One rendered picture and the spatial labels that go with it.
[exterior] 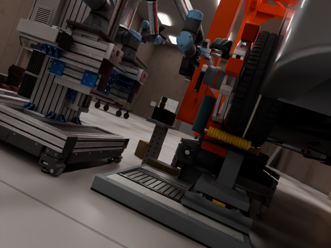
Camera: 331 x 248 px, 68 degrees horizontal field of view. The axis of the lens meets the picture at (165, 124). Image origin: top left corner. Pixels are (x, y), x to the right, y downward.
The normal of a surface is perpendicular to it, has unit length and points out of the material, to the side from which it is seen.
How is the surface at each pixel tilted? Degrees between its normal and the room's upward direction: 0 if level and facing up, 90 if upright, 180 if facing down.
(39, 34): 90
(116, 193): 90
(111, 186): 90
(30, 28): 90
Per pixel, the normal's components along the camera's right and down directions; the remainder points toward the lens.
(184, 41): -0.25, -0.07
